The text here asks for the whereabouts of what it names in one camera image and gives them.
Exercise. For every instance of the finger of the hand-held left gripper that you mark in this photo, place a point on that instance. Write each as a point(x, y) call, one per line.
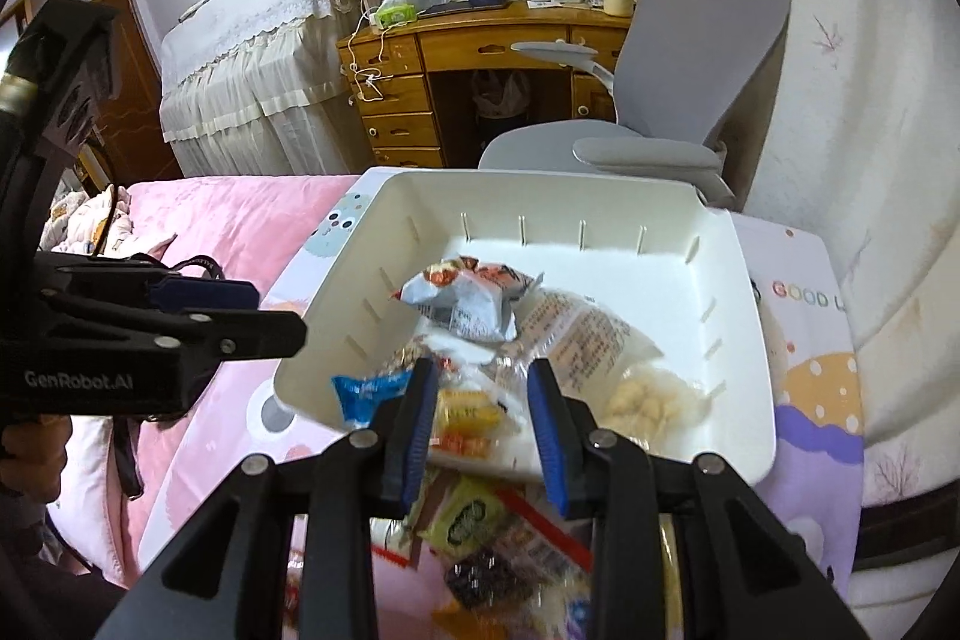
point(199, 295)
point(255, 334)

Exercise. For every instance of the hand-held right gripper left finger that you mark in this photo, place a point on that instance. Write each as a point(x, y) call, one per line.
point(420, 441)

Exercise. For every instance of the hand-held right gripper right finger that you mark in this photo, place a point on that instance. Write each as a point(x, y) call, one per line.
point(547, 449)

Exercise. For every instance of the orange snack packet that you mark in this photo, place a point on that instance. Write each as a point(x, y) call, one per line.
point(465, 443)

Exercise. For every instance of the small yellow snack packet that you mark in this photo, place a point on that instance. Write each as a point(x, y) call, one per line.
point(469, 413)

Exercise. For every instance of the blue snack packet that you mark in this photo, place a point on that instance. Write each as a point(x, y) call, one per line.
point(364, 396)

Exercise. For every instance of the green label snack packet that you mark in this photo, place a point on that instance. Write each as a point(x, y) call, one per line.
point(465, 516)

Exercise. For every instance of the red label clear packet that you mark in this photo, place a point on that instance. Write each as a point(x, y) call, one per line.
point(540, 539)

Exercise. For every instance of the yellow puff snack packet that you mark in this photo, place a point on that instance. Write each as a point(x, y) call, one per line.
point(645, 407)

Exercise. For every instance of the large clear cake packet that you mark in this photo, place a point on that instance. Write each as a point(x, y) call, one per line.
point(577, 325)

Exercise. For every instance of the white grey snack packet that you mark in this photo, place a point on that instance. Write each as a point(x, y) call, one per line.
point(469, 310)

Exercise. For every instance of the dark snack packet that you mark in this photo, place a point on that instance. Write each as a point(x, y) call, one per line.
point(487, 576)

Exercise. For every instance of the red white snack packet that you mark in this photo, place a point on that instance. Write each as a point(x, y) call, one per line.
point(442, 272)

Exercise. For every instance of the white plastic storage bin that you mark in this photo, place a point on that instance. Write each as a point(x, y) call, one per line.
point(600, 212)

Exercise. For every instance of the person's left hand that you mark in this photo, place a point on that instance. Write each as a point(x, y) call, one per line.
point(30, 456)

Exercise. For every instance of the pink bedspread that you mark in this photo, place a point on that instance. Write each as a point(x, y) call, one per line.
point(240, 212)

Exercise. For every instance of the cartoon printed blanket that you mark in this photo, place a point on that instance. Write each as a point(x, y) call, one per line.
point(82, 224)

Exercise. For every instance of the brown wooden door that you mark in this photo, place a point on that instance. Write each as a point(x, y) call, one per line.
point(135, 100)

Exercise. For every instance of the white lace covered furniture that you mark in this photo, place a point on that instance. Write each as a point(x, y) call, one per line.
point(247, 55)

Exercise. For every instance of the cartoon printed tablecloth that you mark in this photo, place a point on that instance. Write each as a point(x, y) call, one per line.
point(810, 385)

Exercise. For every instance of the green tissue pack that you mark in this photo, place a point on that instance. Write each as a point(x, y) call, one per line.
point(395, 14)

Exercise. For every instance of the plastic bag under desk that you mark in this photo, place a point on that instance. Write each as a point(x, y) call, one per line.
point(500, 91)

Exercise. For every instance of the wooden desk with drawers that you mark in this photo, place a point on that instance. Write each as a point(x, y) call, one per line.
point(465, 48)

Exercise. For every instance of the grey office chair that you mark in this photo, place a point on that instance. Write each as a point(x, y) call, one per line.
point(697, 48)

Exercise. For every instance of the pale yellow mug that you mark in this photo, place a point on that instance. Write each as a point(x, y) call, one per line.
point(619, 3)

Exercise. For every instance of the white floral curtain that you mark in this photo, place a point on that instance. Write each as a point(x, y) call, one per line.
point(862, 123)

